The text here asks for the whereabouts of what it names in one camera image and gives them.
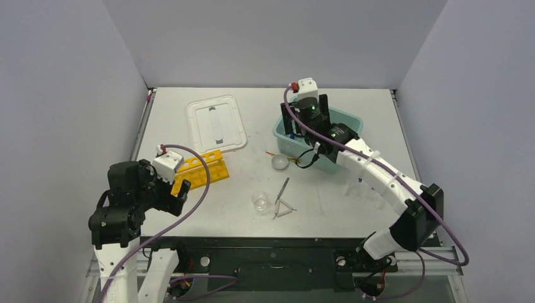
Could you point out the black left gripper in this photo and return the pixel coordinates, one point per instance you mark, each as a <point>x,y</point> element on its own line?
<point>169,202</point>

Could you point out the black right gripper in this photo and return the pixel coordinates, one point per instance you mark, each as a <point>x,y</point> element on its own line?
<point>286,115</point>

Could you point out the yellow test tube rack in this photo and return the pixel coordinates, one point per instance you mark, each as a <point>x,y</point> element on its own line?
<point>193,171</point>

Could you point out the teal plastic bin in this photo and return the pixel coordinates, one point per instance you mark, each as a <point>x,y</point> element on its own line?
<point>294,147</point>

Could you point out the small glass beaker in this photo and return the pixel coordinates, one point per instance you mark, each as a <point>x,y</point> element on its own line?
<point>260,201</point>

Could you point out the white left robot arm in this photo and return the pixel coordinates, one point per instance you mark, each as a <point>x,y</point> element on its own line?
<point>134,188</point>

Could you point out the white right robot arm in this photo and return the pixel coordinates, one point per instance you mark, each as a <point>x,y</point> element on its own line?
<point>419,207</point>

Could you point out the red yellow plastic spatula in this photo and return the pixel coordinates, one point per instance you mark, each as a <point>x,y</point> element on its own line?
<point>289,158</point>

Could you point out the glass watch dish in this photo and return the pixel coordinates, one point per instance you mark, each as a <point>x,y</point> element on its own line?
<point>279,163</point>

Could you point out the white plastic bin lid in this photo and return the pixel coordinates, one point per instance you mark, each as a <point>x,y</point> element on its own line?
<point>215,124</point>

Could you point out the metal tweezers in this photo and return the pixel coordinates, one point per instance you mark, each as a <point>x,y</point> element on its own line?
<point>281,191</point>

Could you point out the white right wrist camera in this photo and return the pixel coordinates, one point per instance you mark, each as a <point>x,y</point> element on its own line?
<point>306,87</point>

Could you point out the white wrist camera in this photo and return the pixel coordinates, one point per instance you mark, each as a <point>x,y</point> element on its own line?
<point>306,87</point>
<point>166,164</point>

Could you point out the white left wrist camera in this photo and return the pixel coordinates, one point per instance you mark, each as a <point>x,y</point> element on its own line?
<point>166,164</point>

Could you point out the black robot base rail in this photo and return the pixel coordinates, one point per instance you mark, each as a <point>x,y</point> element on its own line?
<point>277,264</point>

